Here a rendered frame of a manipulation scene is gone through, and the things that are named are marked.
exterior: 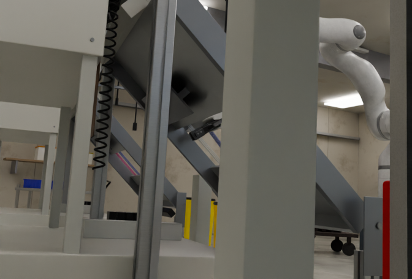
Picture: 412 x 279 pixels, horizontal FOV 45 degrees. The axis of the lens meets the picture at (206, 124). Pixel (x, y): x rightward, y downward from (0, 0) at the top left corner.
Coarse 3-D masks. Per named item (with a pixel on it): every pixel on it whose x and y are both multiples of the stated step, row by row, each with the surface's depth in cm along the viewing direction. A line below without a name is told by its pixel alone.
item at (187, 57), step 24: (144, 24) 129; (120, 48) 156; (144, 48) 141; (192, 48) 119; (144, 72) 155; (192, 72) 128; (216, 72) 118; (192, 96) 140; (216, 96) 127; (192, 120) 153
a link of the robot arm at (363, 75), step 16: (320, 48) 194; (336, 48) 186; (336, 64) 192; (352, 64) 188; (368, 64) 187; (352, 80) 189; (368, 80) 186; (368, 96) 188; (368, 112) 193; (368, 128) 198
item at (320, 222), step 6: (318, 216) 130; (324, 216) 127; (330, 216) 125; (336, 216) 123; (318, 222) 127; (324, 222) 125; (330, 222) 123; (336, 222) 121; (342, 222) 119; (324, 228) 124; (330, 228) 121; (336, 228) 119; (342, 228) 116; (348, 228) 114
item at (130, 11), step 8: (128, 0) 120; (136, 0) 120; (144, 0) 121; (120, 8) 120; (128, 8) 120; (136, 8) 120; (144, 8) 121; (120, 16) 124; (128, 16) 120; (136, 16) 123; (112, 24) 132; (120, 24) 127; (128, 24) 125; (112, 32) 136; (120, 32) 132; (128, 32) 140; (120, 40) 142; (104, 48) 151; (112, 56) 164
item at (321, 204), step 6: (210, 168) 174; (216, 168) 168; (216, 174) 173; (318, 192) 122; (318, 198) 125; (324, 198) 122; (318, 204) 127; (324, 204) 124; (318, 210) 130; (324, 210) 127; (330, 210) 124
